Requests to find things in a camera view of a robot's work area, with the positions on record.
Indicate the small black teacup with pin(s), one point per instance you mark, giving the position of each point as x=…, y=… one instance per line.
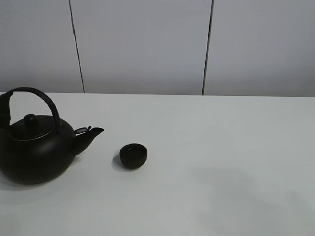
x=133, y=156

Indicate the black round teapot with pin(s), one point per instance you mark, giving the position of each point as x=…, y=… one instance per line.
x=39, y=148

